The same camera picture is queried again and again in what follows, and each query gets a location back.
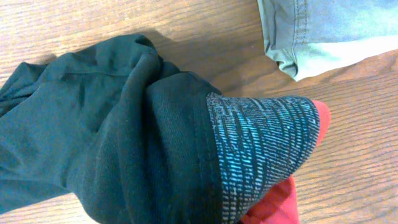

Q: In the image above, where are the grey folded trousers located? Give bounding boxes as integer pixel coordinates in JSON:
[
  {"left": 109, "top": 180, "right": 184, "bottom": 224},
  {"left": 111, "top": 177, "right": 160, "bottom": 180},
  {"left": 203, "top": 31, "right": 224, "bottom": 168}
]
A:
[{"left": 257, "top": 0, "right": 397, "bottom": 81}]

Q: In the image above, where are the black leggings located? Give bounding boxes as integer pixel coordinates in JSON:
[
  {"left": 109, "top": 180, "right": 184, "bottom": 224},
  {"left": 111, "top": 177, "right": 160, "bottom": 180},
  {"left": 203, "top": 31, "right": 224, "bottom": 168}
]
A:
[{"left": 0, "top": 33, "right": 331, "bottom": 224}]

